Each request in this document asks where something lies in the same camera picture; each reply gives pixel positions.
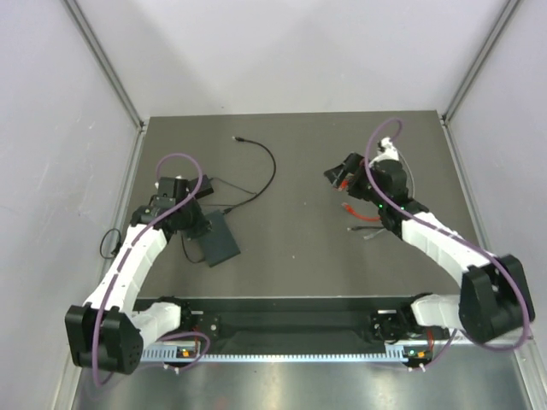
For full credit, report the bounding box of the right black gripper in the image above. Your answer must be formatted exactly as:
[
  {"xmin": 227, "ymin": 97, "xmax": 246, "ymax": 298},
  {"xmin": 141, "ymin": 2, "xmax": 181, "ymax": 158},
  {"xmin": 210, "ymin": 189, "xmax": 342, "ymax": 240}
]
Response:
[{"xmin": 323, "ymin": 153, "xmax": 386, "ymax": 208}]

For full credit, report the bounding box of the red ethernet cable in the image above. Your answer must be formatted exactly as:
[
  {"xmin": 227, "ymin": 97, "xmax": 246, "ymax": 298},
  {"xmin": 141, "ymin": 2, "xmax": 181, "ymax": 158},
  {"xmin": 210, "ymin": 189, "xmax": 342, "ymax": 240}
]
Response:
[{"xmin": 335, "ymin": 160, "xmax": 384, "ymax": 223}]

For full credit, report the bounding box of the black network switch box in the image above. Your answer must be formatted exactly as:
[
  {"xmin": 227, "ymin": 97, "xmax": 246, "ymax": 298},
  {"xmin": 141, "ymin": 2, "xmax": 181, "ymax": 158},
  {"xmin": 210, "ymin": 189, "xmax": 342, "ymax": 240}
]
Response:
[{"xmin": 197, "ymin": 211, "xmax": 241, "ymax": 267}]

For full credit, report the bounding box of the black ethernet cable short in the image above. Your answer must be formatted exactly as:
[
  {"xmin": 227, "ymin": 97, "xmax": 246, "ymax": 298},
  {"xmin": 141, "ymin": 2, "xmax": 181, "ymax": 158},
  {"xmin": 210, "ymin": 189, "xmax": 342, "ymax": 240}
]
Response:
[{"xmin": 347, "ymin": 225, "xmax": 384, "ymax": 232}]

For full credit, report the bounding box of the grey ethernet cable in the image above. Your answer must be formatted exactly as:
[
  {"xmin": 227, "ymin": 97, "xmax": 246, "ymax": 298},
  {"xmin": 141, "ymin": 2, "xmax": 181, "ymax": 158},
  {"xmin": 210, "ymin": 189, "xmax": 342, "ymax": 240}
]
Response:
[{"xmin": 362, "ymin": 147, "xmax": 418, "ymax": 241}]

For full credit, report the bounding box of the black ethernet cable long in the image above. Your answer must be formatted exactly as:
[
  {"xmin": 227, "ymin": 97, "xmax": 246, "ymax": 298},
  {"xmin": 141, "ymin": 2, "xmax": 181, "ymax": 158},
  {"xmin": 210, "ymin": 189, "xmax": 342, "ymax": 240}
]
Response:
[{"xmin": 222, "ymin": 135, "xmax": 277, "ymax": 214}]

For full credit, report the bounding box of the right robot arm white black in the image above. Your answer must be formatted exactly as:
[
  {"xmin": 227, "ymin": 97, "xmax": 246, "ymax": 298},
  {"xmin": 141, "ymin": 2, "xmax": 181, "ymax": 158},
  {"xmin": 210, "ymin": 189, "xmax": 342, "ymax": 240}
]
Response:
[{"xmin": 323, "ymin": 153, "xmax": 535, "ymax": 344}]

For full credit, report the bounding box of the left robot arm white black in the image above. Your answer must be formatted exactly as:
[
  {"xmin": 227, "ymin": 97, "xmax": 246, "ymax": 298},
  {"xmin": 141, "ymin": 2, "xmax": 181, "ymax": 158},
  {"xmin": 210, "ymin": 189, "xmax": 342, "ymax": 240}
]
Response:
[{"xmin": 64, "ymin": 202, "xmax": 204, "ymax": 387}]

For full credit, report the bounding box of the black power adapter brick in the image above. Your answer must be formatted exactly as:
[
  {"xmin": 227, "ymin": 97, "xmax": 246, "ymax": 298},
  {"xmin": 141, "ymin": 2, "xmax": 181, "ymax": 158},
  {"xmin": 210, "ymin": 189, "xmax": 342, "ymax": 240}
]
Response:
[{"xmin": 188, "ymin": 174, "xmax": 215, "ymax": 200}]

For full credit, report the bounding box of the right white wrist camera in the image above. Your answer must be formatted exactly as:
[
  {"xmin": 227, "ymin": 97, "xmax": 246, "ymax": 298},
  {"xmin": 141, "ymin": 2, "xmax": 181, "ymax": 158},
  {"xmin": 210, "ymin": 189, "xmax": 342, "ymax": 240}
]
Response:
[{"xmin": 370, "ymin": 137, "xmax": 400, "ymax": 166}]

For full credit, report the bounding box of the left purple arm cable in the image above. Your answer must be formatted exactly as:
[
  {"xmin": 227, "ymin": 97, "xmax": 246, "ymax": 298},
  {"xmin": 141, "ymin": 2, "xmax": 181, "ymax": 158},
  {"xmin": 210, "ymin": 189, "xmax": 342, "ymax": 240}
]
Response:
[{"xmin": 91, "ymin": 152, "xmax": 211, "ymax": 389}]

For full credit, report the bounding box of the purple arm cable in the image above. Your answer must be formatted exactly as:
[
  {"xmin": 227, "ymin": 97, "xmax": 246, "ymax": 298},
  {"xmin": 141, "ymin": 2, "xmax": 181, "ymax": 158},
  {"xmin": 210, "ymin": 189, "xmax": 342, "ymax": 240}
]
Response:
[
  {"xmin": 365, "ymin": 117, "xmax": 533, "ymax": 372},
  {"xmin": 91, "ymin": 152, "xmax": 211, "ymax": 389}
]

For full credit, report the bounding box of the aluminium front rail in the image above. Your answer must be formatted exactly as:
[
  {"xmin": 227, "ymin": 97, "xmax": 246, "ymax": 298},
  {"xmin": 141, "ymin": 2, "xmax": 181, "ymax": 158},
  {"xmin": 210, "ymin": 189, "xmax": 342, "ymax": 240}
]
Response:
[{"xmin": 66, "ymin": 309, "xmax": 538, "ymax": 345}]

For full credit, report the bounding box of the right aluminium frame post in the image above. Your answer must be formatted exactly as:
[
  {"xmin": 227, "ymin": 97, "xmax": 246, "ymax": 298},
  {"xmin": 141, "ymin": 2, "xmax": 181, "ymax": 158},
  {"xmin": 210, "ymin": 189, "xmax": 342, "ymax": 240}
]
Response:
[{"xmin": 440, "ymin": 0, "xmax": 523, "ymax": 126}]

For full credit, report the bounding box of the aluminium frame post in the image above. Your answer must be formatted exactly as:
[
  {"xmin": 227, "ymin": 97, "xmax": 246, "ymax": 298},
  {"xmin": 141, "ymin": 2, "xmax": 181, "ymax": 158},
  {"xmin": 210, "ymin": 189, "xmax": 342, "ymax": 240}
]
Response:
[
  {"xmin": 60, "ymin": 0, "xmax": 144, "ymax": 131},
  {"xmin": 440, "ymin": 0, "xmax": 523, "ymax": 126}
]

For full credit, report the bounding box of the slotted grey cable duct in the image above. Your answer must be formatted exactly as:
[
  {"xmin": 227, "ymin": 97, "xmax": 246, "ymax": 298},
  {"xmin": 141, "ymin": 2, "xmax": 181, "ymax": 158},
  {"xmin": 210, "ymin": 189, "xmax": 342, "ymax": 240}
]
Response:
[{"xmin": 141, "ymin": 343, "xmax": 432, "ymax": 364}]

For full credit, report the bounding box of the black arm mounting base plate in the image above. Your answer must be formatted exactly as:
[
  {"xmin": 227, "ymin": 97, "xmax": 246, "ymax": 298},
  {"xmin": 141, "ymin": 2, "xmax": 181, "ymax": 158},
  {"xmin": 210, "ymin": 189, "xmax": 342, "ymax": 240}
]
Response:
[{"xmin": 144, "ymin": 296, "xmax": 450, "ymax": 355}]

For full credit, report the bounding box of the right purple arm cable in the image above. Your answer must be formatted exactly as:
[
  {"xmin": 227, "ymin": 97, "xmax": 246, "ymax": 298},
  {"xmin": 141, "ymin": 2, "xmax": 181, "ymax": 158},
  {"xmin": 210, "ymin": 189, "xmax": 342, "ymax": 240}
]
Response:
[{"xmin": 365, "ymin": 117, "xmax": 533, "ymax": 372}]

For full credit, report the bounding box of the left aluminium frame post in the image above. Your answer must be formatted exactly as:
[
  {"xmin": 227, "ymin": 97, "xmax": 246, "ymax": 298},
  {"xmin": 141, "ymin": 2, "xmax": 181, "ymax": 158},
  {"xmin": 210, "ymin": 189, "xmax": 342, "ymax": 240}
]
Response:
[{"xmin": 60, "ymin": 0, "xmax": 144, "ymax": 131}]

